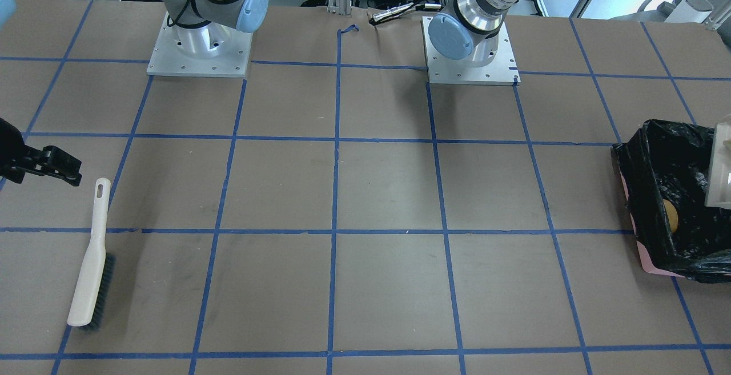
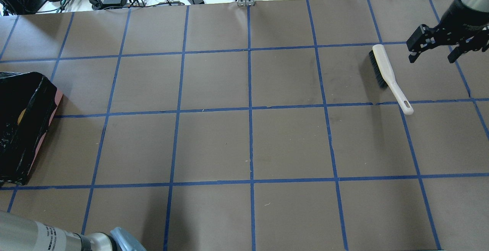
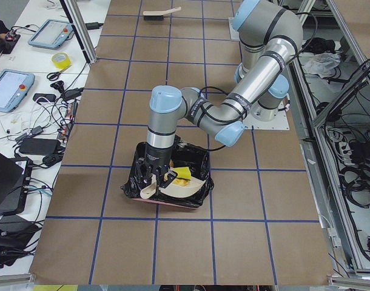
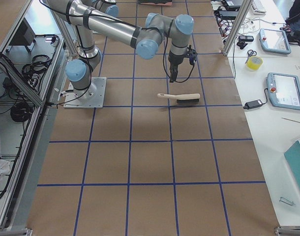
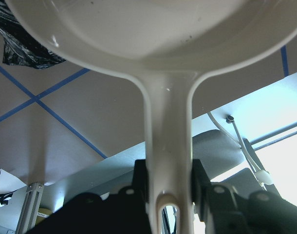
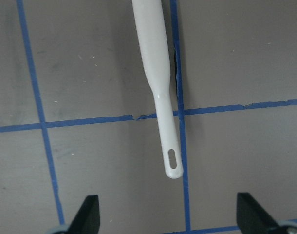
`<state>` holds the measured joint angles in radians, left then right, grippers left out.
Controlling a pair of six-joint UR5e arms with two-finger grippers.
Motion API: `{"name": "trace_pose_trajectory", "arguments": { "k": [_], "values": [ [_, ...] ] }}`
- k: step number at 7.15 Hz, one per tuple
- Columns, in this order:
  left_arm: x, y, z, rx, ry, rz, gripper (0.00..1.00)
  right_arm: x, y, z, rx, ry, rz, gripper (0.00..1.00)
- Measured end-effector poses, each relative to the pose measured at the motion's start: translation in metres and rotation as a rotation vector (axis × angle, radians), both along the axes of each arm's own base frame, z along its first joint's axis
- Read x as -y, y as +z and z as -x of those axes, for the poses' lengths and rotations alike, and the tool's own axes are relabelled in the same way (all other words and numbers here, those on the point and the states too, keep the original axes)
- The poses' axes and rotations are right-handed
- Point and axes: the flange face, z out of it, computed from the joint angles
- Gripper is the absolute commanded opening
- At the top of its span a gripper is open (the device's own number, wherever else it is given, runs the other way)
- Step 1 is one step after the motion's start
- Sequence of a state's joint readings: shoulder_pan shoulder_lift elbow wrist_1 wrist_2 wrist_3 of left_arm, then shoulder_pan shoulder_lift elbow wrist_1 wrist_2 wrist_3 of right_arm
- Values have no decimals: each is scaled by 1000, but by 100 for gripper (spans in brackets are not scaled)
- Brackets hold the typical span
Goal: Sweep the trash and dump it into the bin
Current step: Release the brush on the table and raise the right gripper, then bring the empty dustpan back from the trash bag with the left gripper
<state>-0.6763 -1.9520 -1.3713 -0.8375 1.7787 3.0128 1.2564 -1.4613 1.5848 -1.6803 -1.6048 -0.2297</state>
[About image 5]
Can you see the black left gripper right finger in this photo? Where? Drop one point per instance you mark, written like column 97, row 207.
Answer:
column 225, row 212

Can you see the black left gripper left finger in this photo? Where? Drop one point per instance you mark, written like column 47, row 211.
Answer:
column 87, row 213

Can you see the beige plastic dustpan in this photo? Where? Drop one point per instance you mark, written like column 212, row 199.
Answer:
column 167, row 48

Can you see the black lined trash bin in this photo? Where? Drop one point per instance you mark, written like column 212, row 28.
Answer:
column 20, row 48

